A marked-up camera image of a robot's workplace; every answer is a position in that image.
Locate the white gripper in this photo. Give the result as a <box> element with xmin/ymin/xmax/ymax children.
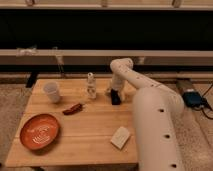
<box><xmin>105</xmin><ymin>75</ymin><xmax>126</xmax><ymax>102</ymax></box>

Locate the black eraser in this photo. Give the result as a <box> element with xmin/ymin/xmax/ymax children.
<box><xmin>111</xmin><ymin>90</ymin><xmax>121</xmax><ymax>105</ymax></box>

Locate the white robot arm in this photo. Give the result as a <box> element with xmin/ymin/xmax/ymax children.
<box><xmin>108</xmin><ymin>58</ymin><xmax>185</xmax><ymax>171</ymax></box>

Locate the white sponge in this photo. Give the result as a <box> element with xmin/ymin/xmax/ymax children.
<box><xmin>110</xmin><ymin>126</ymin><xmax>130</xmax><ymax>149</ymax></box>

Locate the small white spray bottle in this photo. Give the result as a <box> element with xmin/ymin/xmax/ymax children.
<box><xmin>87</xmin><ymin>72</ymin><xmax>96</xmax><ymax>99</ymax></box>

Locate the red chili pepper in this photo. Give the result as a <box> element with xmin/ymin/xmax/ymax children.
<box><xmin>63</xmin><ymin>103</ymin><xmax>83</xmax><ymax>115</ymax></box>

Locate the white plastic cup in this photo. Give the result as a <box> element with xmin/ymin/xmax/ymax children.
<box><xmin>43</xmin><ymin>82</ymin><xmax>61</xmax><ymax>103</ymax></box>

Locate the blue box on floor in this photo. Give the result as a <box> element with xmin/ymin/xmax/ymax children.
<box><xmin>182</xmin><ymin>91</ymin><xmax>202</xmax><ymax>107</ymax></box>

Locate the orange patterned plate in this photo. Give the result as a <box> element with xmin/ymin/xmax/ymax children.
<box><xmin>20</xmin><ymin>114</ymin><xmax>60</xmax><ymax>150</ymax></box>

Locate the black cable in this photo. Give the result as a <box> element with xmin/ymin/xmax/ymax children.
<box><xmin>199</xmin><ymin>83</ymin><xmax>213</xmax><ymax>120</ymax></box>

